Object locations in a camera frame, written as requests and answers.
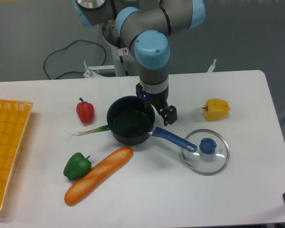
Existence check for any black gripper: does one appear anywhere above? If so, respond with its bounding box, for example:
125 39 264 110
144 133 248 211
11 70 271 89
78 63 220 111
136 83 177 125

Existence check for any green onion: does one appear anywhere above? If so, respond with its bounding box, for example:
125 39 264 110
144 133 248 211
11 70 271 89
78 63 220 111
66 116 151 137

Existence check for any dark blue saucepan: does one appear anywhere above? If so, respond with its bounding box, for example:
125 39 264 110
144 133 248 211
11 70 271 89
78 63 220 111
107 96 198 153

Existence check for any glass lid blue knob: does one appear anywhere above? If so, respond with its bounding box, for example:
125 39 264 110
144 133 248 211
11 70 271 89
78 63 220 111
181 129 230 176

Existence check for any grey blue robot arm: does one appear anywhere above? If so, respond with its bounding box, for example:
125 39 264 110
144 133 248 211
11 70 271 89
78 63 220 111
73 0 206 125

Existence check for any yellow bell pepper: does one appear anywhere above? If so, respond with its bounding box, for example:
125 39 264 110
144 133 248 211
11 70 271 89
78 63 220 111
202 98 230 121

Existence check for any orange baguette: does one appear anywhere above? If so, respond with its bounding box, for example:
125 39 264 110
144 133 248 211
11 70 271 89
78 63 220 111
64 147 134 206

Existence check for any red bell pepper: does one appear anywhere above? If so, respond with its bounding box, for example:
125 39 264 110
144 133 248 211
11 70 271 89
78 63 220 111
76 97 95 124

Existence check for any green bell pepper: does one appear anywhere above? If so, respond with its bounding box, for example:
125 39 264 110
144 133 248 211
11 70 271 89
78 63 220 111
63 152 92 181

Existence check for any yellow wicker basket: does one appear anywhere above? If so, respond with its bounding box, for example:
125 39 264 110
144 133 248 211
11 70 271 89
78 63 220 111
0 99 33 211

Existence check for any black cable on floor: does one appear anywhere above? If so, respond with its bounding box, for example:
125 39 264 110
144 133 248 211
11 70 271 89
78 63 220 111
43 39 107 80

